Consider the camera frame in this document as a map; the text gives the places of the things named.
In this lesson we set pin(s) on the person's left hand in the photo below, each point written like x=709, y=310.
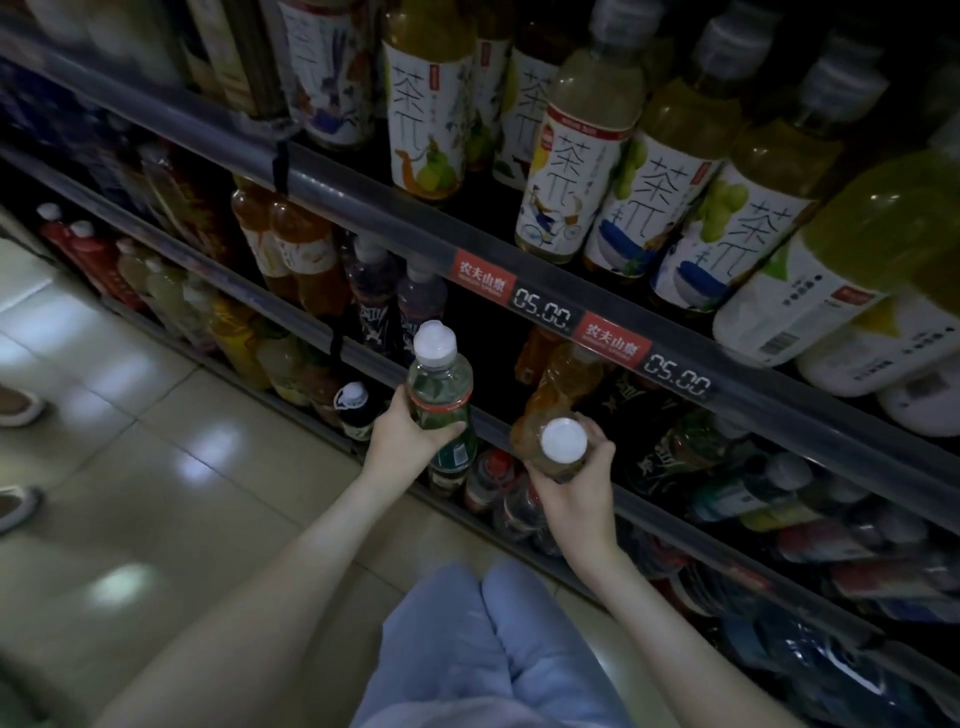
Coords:
x=409, y=446

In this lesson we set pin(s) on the person's right hand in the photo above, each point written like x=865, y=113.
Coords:
x=581, y=510

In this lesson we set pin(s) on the green label clear bottle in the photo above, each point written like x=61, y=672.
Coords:
x=442, y=390

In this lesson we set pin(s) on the orange sports bottle white cap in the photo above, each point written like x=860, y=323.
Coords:
x=555, y=442

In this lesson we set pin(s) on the row of red yellow bottles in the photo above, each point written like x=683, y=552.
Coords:
x=165, y=292

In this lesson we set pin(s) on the yellow drink blue white label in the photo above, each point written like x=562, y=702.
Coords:
x=660, y=195

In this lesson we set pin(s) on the tea bottle bicycle print label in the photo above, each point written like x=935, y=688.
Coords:
x=577, y=165

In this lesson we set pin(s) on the row of tea juice bottles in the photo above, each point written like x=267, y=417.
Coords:
x=427, y=112

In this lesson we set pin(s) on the person's left forearm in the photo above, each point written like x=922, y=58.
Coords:
x=240, y=622

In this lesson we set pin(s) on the person's grey trousers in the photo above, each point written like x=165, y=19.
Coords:
x=487, y=660

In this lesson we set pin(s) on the short red black price strip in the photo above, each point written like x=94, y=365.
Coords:
x=577, y=326

